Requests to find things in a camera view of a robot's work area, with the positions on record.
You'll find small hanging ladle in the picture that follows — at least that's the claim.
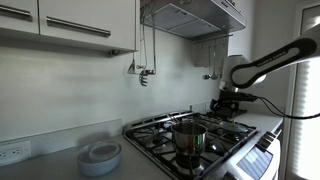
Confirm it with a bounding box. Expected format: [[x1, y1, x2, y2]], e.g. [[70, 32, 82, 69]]
[[201, 42, 212, 81], [210, 41, 219, 81], [218, 39, 227, 80]]

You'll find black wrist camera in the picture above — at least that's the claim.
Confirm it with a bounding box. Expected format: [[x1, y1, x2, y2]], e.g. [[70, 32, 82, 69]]
[[223, 90, 260, 103]]

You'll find stainless steel gas range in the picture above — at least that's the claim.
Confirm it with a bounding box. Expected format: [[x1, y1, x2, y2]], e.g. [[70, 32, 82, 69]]
[[122, 109, 284, 180]]

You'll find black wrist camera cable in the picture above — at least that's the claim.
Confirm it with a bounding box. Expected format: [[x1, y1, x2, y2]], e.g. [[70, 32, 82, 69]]
[[255, 95, 320, 120]]

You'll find small under-cabinet fixture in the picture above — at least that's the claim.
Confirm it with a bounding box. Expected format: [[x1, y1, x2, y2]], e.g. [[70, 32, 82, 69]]
[[107, 48, 121, 57]]

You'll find hanging steel spatula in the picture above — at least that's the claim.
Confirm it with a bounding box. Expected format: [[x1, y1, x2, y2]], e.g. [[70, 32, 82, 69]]
[[126, 13, 138, 75]]

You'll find hanging steel utensil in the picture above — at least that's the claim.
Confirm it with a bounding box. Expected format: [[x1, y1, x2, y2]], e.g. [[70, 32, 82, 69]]
[[143, 12, 158, 76]]

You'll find white upper cabinet door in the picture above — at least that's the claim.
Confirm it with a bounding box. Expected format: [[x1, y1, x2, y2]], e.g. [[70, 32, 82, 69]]
[[37, 0, 138, 52], [0, 0, 40, 35]]

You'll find stainless steel range hood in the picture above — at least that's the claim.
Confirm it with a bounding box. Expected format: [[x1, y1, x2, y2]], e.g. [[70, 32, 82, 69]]
[[139, 0, 248, 42]]

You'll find glass lid with knob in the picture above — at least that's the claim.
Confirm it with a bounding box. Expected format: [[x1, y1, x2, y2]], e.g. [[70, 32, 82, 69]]
[[218, 120, 250, 134]]

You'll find steel range knob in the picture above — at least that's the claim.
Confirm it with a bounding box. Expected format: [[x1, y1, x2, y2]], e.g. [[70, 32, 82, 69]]
[[264, 131, 277, 143], [222, 171, 236, 180], [256, 136, 271, 150]]

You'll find white window blind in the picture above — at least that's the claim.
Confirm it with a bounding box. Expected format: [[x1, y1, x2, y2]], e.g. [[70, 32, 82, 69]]
[[291, 3, 320, 180]]

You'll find steel cabinet door handle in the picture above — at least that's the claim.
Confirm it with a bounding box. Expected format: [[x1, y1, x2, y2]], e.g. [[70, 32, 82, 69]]
[[0, 3, 33, 22], [45, 15, 112, 38]]

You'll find light blue bowl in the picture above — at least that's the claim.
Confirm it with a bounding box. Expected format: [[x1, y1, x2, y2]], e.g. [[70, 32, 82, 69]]
[[76, 139, 124, 178]]

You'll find stainless steel pot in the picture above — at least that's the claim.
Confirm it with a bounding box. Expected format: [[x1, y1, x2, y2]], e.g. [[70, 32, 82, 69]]
[[169, 114, 208, 158]]

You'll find white wall outlet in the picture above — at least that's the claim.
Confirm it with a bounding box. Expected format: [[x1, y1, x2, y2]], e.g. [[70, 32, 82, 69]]
[[0, 139, 33, 167]]

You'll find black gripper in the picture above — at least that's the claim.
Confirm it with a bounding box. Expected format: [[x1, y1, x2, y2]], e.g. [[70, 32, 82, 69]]
[[209, 98, 240, 121]]

